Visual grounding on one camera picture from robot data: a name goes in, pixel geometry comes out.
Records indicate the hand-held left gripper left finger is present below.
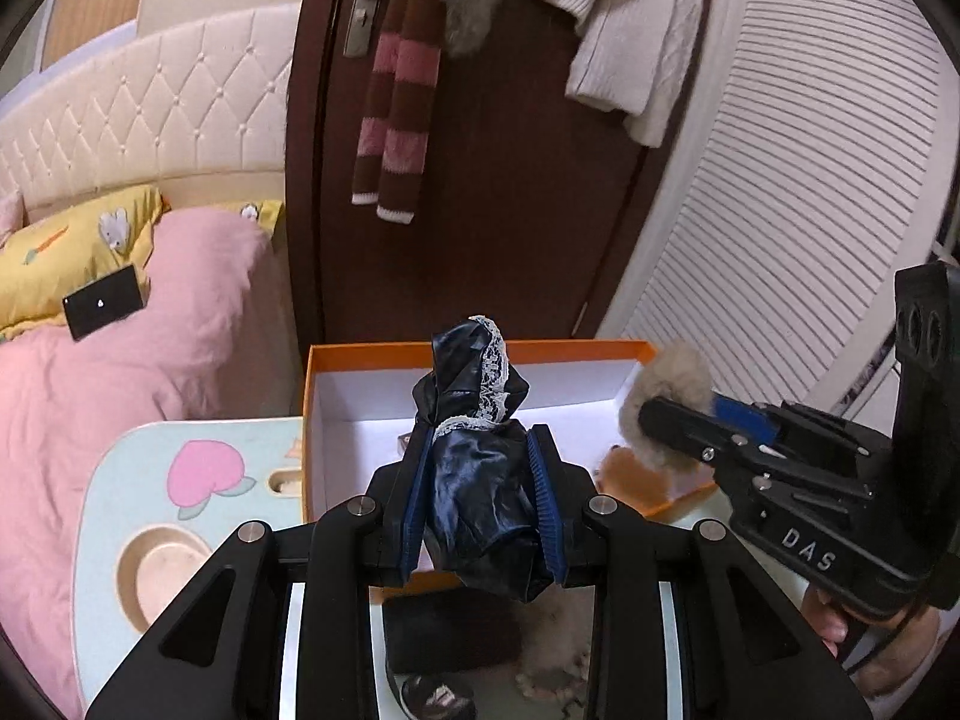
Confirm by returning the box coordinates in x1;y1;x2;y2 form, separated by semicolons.
86;435;432;720

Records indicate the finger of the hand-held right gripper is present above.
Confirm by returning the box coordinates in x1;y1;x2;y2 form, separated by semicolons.
641;396;751;470
712;394;781;447

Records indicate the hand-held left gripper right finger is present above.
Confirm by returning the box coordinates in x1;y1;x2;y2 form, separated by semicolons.
529;424;863;720

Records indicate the grey fur pompom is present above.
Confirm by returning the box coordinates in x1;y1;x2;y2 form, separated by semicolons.
616;340;717;475

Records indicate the black satin lace cloth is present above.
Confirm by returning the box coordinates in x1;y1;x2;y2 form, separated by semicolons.
411;313;556;605

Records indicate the orange cardboard box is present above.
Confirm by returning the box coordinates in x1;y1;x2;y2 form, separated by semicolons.
302;340;721;720

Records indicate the person's right hand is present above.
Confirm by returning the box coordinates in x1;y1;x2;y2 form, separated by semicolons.
802;585;946;698

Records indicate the brown plush toy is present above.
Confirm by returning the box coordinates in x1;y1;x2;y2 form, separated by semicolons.
596;446;702;511

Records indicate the black rectangular box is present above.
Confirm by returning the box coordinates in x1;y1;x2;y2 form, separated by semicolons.
382;596;526;676

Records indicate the white louvered closet door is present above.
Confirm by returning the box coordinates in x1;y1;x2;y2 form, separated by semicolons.
596;0;960;421

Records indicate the dark brown door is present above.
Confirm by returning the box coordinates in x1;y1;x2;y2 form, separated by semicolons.
285;0;725;417

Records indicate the pink blanket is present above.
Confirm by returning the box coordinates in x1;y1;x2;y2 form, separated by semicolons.
0;208;301;720

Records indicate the small yellow pillow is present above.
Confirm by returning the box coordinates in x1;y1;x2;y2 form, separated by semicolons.
238;199;286;241

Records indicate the white knit sweater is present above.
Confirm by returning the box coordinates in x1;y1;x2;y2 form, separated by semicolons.
506;0;710;149

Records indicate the black smartphone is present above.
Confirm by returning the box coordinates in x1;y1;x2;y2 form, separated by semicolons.
62;264;147;342

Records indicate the brown pink striped scarf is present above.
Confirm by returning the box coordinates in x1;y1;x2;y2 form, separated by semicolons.
351;0;451;226

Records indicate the large yellow pillow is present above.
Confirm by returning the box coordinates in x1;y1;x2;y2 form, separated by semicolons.
0;184;166;346

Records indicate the cream tufted headboard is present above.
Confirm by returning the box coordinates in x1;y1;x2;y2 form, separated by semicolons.
0;4;295;215

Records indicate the silver door handle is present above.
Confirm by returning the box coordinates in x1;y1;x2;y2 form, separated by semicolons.
343;0;395;59

